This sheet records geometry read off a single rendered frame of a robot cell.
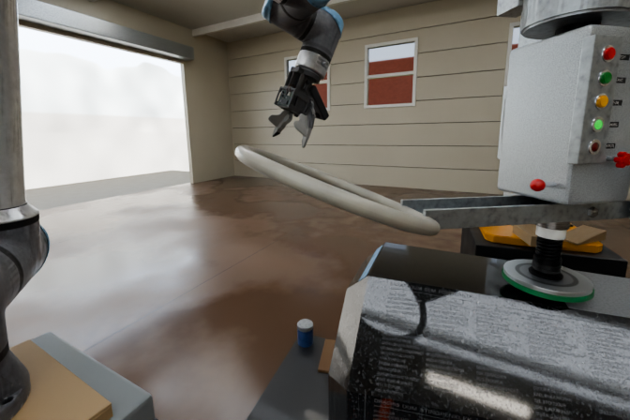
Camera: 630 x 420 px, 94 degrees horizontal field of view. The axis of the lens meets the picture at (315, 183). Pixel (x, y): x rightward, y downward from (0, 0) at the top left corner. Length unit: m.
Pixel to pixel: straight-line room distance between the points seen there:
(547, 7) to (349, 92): 6.78
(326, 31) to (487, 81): 6.39
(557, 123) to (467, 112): 6.15
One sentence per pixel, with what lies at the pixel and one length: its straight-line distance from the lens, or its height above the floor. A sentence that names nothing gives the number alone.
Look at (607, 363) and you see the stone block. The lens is 1.12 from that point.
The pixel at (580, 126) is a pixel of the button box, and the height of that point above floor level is 1.32.
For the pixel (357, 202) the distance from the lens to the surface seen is 0.46.
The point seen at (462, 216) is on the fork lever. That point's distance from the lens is 0.81.
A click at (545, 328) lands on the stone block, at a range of 1.09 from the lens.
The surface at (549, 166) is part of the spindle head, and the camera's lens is 0.97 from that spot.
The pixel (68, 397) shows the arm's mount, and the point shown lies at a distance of 0.74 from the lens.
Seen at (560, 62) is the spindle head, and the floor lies 1.48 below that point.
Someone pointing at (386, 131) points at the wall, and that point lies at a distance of 7.28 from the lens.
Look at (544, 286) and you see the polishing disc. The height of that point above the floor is 0.89.
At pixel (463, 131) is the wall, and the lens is 7.08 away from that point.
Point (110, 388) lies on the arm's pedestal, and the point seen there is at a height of 0.85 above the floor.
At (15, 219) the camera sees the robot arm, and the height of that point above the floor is 1.16.
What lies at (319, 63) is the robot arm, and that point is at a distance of 0.85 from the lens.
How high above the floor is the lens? 1.32
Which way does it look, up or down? 10 degrees down
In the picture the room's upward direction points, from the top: 1 degrees counter-clockwise
